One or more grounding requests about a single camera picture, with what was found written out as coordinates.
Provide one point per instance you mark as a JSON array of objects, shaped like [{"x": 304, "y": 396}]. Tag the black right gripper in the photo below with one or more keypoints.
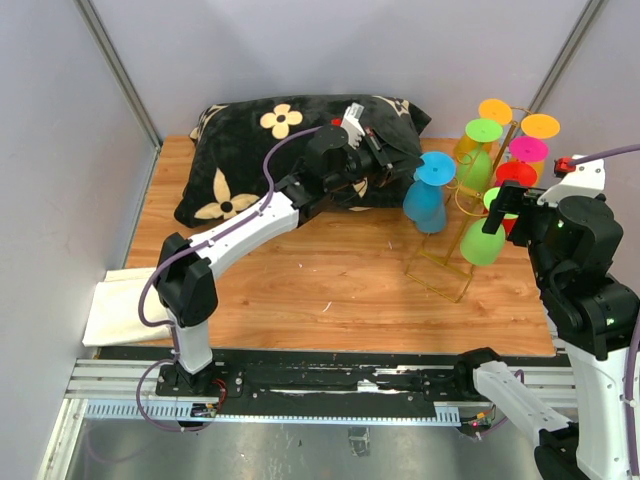
[{"x": 510, "y": 198}]

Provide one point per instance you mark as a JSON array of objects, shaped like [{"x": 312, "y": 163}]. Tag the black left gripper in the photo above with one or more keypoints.
[{"x": 380, "y": 156}]

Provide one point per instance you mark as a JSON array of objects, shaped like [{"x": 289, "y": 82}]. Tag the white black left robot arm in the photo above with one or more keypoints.
[{"x": 188, "y": 269}]

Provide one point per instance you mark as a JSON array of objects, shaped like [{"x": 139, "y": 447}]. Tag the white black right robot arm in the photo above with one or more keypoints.
[{"x": 571, "y": 248}]

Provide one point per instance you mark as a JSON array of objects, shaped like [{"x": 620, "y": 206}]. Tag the red wine glass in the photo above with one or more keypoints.
[{"x": 518, "y": 171}]

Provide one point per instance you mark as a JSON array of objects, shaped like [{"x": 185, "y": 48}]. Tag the green wine glass left row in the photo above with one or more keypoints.
[{"x": 472, "y": 153}]

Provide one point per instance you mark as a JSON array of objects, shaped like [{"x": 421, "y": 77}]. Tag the pink wine glass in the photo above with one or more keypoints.
[{"x": 528, "y": 149}]

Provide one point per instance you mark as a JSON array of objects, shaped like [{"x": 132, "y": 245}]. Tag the green wine glass front right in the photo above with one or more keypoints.
[{"x": 477, "y": 247}]

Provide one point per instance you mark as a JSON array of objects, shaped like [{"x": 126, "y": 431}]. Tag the orange wine glass back right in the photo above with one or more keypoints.
[{"x": 541, "y": 126}]

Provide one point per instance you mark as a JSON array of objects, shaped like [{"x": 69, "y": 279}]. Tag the orange wine glass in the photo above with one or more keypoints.
[
  {"x": 493, "y": 115},
  {"x": 541, "y": 126}
]

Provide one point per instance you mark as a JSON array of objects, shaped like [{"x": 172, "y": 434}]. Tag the orange wine glass back left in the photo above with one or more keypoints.
[{"x": 493, "y": 115}]

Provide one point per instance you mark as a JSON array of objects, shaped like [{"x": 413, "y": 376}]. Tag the black floral plush pillow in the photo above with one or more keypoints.
[{"x": 232, "y": 139}]

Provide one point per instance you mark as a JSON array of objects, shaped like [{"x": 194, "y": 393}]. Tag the white folded cloth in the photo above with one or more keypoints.
[{"x": 113, "y": 317}]

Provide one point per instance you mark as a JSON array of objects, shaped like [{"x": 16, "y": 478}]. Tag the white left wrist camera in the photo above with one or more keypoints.
[{"x": 351, "y": 124}]

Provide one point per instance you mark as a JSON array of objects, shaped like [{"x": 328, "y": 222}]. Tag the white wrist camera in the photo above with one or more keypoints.
[
  {"x": 576, "y": 179},
  {"x": 351, "y": 124}
]

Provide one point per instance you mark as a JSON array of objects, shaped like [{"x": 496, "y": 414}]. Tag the gold wire glass rack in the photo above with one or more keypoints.
[{"x": 437, "y": 264}]

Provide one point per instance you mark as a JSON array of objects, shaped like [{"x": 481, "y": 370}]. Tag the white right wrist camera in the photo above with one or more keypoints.
[{"x": 576, "y": 179}]

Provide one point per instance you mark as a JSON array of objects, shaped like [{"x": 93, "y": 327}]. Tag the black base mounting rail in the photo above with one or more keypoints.
[{"x": 355, "y": 385}]

